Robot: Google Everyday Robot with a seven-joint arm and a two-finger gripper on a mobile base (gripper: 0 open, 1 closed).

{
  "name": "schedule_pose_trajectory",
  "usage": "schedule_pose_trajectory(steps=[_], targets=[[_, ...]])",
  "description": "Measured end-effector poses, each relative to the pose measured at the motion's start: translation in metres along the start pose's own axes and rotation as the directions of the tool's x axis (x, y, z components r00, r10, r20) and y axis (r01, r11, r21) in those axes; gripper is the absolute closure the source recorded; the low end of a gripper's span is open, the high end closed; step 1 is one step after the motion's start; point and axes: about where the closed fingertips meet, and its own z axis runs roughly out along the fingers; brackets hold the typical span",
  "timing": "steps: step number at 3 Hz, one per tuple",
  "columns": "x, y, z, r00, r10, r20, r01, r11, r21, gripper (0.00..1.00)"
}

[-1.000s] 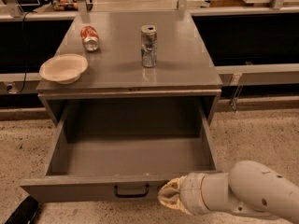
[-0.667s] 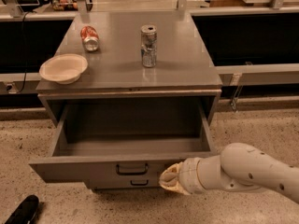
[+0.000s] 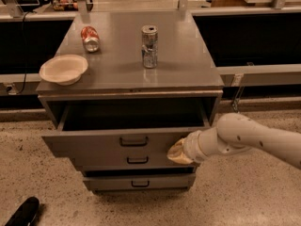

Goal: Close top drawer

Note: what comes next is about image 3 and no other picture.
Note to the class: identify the grey middle drawer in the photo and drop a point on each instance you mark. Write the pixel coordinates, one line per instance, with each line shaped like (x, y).
(126, 163)

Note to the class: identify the white bowl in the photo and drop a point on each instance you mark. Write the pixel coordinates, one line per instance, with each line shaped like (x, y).
(63, 70)

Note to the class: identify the grey bottom drawer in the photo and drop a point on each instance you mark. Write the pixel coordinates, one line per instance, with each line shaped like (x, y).
(139, 182)

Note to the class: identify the red soda can lying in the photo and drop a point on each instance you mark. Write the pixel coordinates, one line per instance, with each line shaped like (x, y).
(90, 39)

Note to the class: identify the black object on floor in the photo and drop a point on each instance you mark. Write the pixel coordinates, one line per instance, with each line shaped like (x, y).
(25, 214)

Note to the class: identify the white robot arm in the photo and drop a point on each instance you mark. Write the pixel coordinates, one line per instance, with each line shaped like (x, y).
(235, 133)

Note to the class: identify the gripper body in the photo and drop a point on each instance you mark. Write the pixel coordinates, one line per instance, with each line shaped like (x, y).
(192, 147)

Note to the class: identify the black top drawer handle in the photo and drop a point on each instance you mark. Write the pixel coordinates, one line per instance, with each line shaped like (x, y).
(139, 142)

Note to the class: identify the silver upright can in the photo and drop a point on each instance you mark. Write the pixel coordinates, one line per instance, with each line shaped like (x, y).
(149, 48)

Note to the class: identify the grey drawer cabinet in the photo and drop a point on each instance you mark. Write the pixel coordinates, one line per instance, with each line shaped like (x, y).
(118, 93)

